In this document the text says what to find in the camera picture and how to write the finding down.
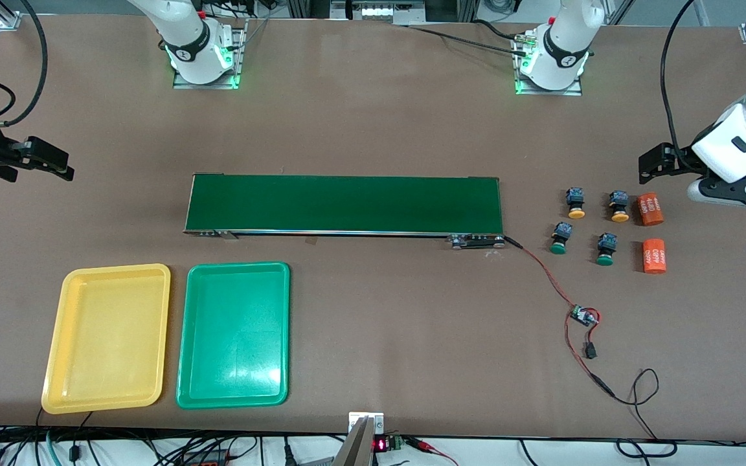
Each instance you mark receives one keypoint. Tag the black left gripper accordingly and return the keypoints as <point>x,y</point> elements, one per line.
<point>682,157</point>

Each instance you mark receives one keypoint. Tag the orange cylinder white print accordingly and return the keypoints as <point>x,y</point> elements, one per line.
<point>649,209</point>
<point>655,256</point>

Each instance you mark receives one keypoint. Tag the yellow mushroom push button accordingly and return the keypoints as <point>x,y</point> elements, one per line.
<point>575,197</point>
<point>618,199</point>

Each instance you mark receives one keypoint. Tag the green mushroom push button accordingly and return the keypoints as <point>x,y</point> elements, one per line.
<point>563,231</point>
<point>607,243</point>

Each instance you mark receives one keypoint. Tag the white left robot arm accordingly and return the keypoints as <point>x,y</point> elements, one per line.
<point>564,55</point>

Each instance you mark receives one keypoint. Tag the small motor controller board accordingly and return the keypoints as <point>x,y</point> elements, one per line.
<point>583,315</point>

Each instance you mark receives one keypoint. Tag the yellow plastic tray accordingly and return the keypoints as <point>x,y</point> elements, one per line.
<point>107,336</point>

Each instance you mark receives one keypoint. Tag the green plastic tray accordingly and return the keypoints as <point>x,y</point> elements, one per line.
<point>234,336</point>

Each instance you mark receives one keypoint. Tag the green belt conveyor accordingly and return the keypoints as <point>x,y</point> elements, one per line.
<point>347,204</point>

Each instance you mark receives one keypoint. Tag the white power strip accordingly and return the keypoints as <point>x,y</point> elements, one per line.
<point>379,10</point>

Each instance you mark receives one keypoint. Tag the red clip lead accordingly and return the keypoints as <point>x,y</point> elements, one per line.
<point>425,444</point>

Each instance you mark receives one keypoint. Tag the red digit display module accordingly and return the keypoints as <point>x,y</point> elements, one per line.
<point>383,444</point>

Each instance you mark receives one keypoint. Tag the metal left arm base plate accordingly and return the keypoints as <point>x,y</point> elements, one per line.
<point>548,92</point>

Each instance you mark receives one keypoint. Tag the aluminium frame profile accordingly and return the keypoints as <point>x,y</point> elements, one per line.
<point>9,16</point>

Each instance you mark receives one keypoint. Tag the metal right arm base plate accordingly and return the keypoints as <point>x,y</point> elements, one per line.
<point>241,58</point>

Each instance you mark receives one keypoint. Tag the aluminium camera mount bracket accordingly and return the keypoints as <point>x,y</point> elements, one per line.
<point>363,430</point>

